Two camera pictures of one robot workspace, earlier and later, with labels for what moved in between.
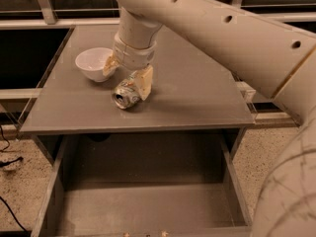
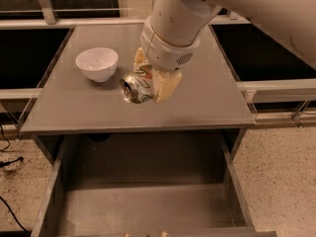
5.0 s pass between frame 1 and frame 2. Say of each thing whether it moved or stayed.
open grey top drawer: stayed
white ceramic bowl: stayed
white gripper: moved
